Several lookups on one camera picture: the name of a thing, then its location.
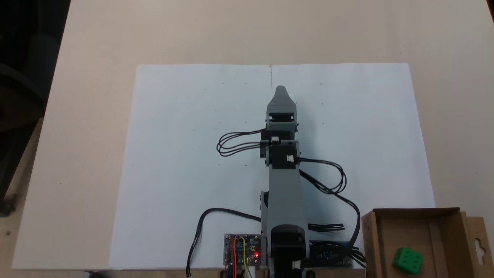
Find white paper sheet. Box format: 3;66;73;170
109;63;273;271
270;63;437;271

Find brown cardboard box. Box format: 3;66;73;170
360;207;489;278

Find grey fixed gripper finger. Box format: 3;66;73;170
266;85;298;114

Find short black cable bundle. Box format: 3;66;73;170
308;222;345;233

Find red jumper wire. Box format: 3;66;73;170
228;236;237;277

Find black gripper motor cable loop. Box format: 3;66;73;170
216;129;271;158

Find yellow jumper wire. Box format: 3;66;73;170
239;236;254;278

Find green dice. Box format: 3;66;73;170
392;247;424;275

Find black arm motor cable loop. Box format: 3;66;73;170
298;156;366;268

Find black power cable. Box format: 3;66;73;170
186;208;263;278

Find circuit board with coloured wires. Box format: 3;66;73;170
223;233;262;268

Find circuit board with blue parts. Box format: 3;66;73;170
309;241;354;269

